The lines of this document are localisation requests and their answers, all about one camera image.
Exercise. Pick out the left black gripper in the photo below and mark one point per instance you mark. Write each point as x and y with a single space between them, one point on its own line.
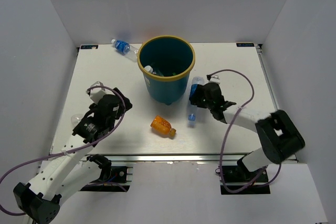
121 107

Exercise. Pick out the blue table sticker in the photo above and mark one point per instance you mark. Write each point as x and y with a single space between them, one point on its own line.
245 44
88 47

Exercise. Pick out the left blue table sticker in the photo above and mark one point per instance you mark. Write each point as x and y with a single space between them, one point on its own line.
88 47

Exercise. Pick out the orange plastic bottle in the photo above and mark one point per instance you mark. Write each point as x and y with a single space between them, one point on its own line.
163 127

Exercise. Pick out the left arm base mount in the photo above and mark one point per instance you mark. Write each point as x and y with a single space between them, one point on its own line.
112 178

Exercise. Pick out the green plastic soda bottle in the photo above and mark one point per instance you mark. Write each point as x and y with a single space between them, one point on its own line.
166 73

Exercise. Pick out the teal bin with yellow rim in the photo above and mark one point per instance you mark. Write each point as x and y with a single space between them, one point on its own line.
171 53

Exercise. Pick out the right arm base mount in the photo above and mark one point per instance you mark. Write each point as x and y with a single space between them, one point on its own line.
235 179

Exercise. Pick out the right blue table sticker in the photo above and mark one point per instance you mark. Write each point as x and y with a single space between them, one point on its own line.
245 44

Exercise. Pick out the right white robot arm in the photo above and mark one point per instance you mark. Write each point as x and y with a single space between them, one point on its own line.
278 136

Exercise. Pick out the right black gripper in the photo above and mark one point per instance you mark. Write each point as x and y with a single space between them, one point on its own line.
196 98

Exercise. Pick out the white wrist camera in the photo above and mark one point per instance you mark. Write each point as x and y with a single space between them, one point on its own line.
213 78
96 94

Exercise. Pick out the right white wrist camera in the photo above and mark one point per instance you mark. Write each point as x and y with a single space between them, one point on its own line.
213 78

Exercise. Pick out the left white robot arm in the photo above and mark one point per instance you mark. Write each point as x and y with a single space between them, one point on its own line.
42 197

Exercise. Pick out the aluminium table front rail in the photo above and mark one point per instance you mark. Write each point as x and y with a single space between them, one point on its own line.
181 158

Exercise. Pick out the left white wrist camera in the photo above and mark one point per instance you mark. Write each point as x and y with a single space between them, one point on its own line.
96 94

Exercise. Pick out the blue label water bottle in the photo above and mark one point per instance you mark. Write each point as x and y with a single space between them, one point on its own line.
192 109
127 50

